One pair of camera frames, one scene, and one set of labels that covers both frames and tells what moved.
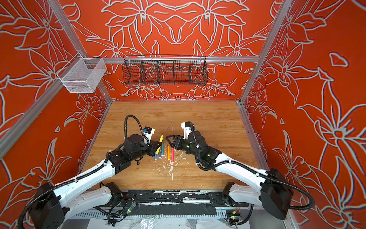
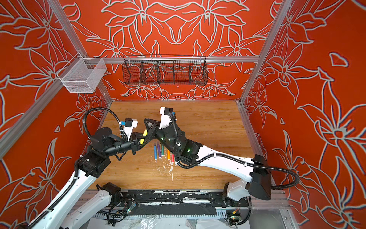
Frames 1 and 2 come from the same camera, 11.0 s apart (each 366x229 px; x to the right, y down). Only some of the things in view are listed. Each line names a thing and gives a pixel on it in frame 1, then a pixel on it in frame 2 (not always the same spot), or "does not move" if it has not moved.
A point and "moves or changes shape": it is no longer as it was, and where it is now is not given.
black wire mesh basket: (162, 69) does not move
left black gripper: (152, 145) → (134, 143)
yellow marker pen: (160, 140) moves or changes shape
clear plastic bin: (82, 75) does not move
